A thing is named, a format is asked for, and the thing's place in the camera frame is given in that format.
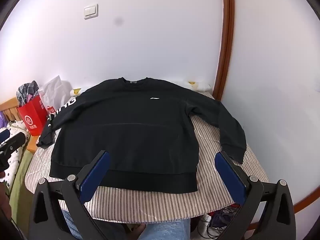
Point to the white wall light switch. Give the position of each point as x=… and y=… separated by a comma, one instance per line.
x=91, y=11

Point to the black sweatshirt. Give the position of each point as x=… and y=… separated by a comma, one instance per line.
x=125, y=130

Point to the purple cloth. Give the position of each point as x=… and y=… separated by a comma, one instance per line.
x=2, y=121

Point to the brown wooden baseboard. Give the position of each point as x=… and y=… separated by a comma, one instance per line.
x=308, y=187

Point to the brown wooden door frame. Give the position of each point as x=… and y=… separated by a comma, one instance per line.
x=226, y=42

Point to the striped table cover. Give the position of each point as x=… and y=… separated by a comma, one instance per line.
x=150, y=205

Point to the red paper bag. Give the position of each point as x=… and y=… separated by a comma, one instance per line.
x=31, y=117

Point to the plaid cloth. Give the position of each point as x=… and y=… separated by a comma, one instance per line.
x=26, y=91

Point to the white plastic bag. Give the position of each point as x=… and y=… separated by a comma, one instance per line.
x=55, y=90

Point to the green cloth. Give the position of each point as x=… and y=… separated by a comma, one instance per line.
x=20, y=180

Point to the wooden bed frame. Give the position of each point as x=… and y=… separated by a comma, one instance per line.
x=10, y=110

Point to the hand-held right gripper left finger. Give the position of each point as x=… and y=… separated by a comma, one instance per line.
x=96, y=172

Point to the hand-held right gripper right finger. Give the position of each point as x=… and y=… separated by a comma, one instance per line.
x=228, y=175

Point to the white cloth with yellow print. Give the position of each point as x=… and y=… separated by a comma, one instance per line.
x=200, y=86

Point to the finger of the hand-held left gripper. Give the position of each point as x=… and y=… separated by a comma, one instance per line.
x=17, y=140
x=3, y=137

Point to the white plastic object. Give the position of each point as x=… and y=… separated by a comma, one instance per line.
x=207, y=221

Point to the person's left forearm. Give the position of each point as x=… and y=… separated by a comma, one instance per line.
x=3, y=197

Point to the white dotted blanket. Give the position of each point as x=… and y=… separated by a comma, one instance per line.
x=17, y=127

